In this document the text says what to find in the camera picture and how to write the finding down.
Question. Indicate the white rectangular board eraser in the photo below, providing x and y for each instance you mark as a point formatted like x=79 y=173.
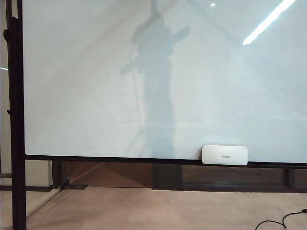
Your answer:
x=224 y=155

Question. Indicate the black stand clamp knob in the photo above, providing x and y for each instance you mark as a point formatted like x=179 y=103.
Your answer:
x=6 y=34

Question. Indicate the dark wooden wall panel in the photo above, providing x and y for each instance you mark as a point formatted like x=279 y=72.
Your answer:
x=168 y=175

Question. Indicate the white glass whiteboard black frame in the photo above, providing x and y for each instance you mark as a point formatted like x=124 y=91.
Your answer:
x=96 y=72

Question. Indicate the black whiteboard stand post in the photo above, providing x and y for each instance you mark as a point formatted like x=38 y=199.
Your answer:
x=18 y=119

